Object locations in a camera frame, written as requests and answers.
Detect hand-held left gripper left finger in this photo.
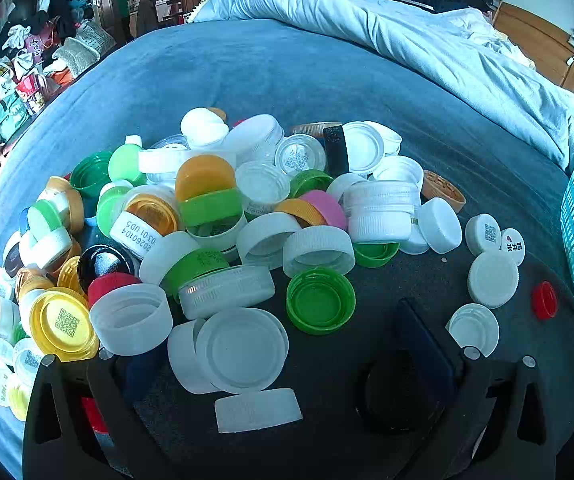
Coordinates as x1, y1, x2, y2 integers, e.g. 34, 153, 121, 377
23, 350, 183, 480

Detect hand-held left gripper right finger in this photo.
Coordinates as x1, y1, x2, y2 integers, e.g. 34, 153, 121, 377
394, 297, 558, 480

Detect pile of plastic bottle caps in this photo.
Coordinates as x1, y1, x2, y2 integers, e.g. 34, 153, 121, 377
0, 106, 559, 433

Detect black rectangular plastic piece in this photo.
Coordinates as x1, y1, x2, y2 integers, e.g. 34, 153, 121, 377
323, 126, 350, 178

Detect light blue duvet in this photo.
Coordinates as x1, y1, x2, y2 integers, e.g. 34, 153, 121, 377
192, 0, 574, 171

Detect wooden headboard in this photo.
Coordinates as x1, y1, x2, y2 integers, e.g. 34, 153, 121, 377
492, 2, 574, 126

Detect pile of printed bags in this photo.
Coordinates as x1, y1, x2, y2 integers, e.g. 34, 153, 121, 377
0, 0, 118, 146

